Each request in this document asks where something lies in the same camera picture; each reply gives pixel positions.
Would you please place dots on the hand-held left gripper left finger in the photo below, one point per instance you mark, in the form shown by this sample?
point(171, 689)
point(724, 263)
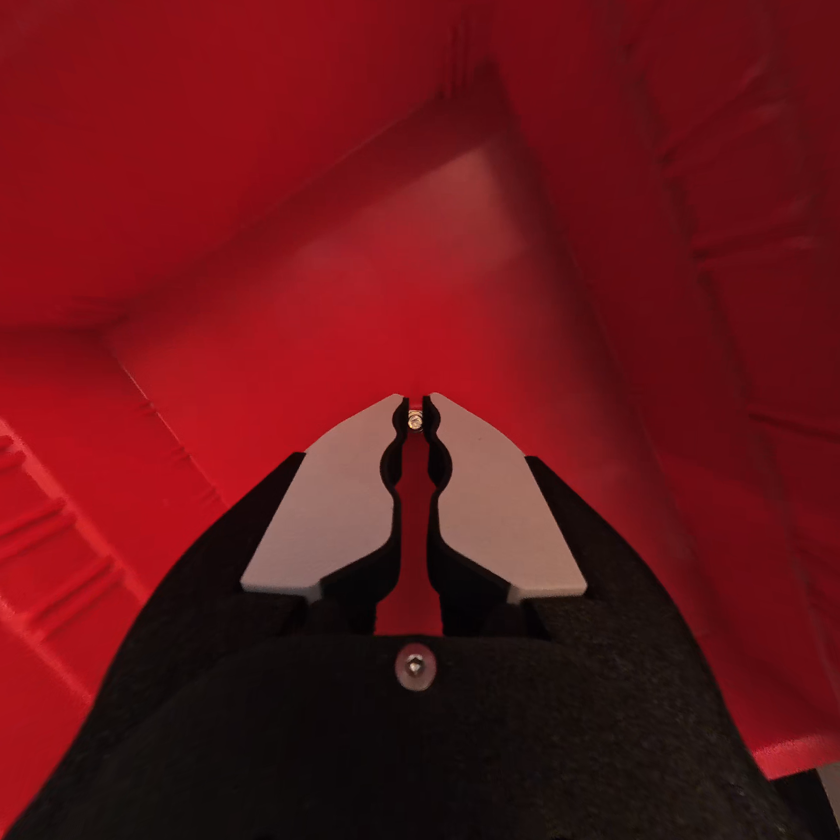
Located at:
point(328, 518)

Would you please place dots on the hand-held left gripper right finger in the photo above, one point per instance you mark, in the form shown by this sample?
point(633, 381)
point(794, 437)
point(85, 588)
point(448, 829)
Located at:
point(505, 525)

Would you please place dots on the small metal screw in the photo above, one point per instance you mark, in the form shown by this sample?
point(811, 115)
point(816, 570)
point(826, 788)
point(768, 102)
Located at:
point(415, 418)

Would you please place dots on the red plastic bin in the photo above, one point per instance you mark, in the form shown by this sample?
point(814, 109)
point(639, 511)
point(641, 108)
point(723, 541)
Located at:
point(394, 229)

